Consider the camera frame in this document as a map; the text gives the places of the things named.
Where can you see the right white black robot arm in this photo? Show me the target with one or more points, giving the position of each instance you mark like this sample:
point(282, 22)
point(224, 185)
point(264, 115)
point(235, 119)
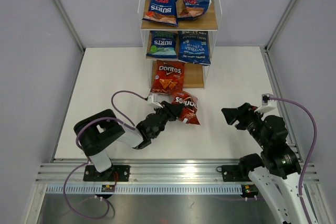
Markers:
point(276, 171)

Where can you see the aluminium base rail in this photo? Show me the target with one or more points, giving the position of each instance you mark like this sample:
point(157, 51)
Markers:
point(146, 171)

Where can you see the white slotted cable duct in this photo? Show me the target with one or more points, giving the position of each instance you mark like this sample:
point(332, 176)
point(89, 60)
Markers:
point(124, 189)

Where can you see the Burts sea salt vinegar bag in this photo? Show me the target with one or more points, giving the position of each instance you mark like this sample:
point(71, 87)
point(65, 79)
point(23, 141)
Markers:
point(162, 44)

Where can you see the Burts spicy chilli bag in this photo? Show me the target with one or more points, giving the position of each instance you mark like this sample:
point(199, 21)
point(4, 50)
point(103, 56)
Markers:
point(193, 9)
point(162, 11)

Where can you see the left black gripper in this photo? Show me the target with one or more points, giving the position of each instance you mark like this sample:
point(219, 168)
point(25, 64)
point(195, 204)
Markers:
point(172, 110)

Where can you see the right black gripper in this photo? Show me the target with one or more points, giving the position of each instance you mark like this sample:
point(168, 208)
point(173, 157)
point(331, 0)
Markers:
point(246, 110)

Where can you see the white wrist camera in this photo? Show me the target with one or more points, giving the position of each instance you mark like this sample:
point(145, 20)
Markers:
point(152, 101)
point(267, 104)

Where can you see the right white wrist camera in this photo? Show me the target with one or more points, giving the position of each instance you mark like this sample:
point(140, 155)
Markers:
point(267, 104)

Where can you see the white wire wooden shelf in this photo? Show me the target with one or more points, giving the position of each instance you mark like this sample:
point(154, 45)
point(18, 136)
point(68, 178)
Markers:
point(195, 75)

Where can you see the Kettle sea salt vinegar bag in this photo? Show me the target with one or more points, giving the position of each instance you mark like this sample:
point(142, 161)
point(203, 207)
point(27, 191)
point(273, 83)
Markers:
point(193, 47)

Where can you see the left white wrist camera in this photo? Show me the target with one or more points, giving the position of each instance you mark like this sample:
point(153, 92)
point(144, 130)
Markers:
point(152, 101)

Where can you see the small red Doritos bag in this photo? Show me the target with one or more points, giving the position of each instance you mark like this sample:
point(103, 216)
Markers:
point(188, 114)

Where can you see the large red Doritos bag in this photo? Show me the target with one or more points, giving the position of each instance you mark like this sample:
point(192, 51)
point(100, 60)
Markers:
point(169, 77)

